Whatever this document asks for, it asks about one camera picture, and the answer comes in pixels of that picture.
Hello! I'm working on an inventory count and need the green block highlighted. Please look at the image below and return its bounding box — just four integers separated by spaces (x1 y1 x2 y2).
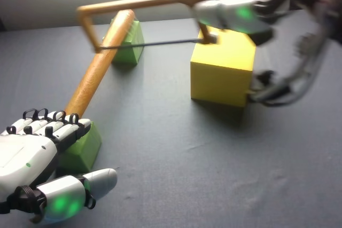
103 19 146 66
57 121 103 174

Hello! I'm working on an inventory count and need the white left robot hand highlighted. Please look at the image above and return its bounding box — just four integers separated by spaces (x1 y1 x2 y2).
0 107 119 225

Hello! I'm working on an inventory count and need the grey table cloth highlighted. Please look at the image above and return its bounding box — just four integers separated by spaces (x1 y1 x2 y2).
0 9 342 228

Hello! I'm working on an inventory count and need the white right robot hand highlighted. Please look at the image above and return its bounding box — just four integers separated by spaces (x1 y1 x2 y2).
191 0 275 46

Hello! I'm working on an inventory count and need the yellow block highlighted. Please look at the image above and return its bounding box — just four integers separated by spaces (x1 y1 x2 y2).
190 29 257 108

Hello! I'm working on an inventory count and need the round wooden dowel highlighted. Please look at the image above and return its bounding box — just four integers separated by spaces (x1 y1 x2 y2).
65 9 135 121

